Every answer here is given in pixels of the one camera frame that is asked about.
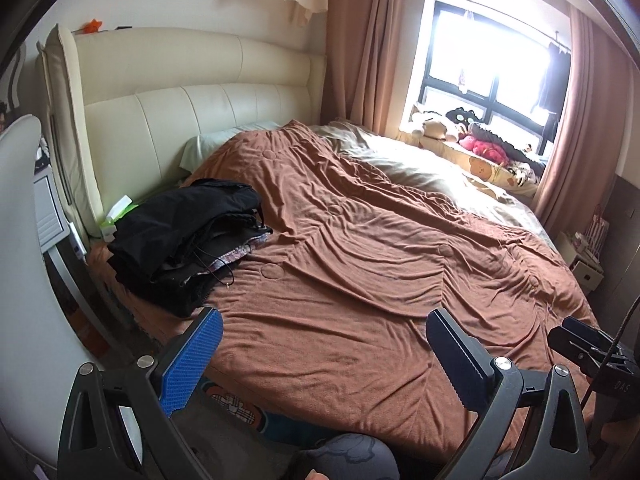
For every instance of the white curved panel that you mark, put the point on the white curved panel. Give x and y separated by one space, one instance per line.
25 260

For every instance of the beige duvet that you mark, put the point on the beige duvet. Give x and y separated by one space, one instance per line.
425 170

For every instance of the black pants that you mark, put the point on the black pants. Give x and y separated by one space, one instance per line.
190 210

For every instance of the cream padded headboard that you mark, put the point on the cream padded headboard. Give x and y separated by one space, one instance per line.
175 105

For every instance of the row of plush toys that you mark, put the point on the row of plush toys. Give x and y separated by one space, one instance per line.
480 142

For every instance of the white nightstand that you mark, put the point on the white nightstand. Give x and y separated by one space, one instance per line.
582 270

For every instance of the black framed window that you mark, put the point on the black framed window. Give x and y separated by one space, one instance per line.
480 45

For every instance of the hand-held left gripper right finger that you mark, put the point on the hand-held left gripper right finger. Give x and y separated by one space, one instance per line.
460 360

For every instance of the person's leg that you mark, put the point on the person's leg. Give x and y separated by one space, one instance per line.
345 460

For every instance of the patterned slipper on floor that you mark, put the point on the patterned slipper on floor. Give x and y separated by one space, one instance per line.
235 405

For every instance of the striped gift bag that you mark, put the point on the striped gift bag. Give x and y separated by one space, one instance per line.
598 232

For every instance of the purple patterned garment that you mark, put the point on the purple patterned garment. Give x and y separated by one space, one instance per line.
240 252

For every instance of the orange toy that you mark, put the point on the orange toy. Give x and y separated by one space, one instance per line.
92 26

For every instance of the pale green pillow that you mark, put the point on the pale green pillow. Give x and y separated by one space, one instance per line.
215 142

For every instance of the black hanging garment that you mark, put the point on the black hanging garment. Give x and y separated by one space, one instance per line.
552 85

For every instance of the brown blanket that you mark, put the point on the brown blanket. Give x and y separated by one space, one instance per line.
350 270

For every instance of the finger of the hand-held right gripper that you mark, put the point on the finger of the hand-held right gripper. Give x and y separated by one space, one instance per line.
570 347
582 329

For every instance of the green tissue pack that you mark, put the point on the green tissue pack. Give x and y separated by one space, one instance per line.
117 217

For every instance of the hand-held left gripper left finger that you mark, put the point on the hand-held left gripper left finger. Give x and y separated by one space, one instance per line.
192 360

